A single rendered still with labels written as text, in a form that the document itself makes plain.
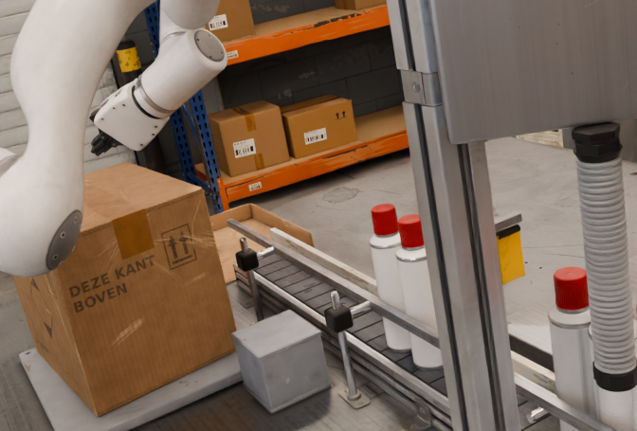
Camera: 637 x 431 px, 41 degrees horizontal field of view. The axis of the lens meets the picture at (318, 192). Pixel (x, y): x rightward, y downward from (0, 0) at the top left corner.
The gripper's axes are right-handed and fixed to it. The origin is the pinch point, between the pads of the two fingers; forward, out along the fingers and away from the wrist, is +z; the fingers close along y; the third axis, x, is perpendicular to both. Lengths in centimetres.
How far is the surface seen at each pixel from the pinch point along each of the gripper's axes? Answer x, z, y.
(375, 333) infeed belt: -40, -37, 34
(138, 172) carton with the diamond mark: -14.2, -12.9, 2.7
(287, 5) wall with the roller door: 346, 147, 143
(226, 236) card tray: 10.1, 13.5, 38.8
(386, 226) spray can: -37, -51, 21
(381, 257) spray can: -39, -48, 23
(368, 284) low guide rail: -30, -34, 35
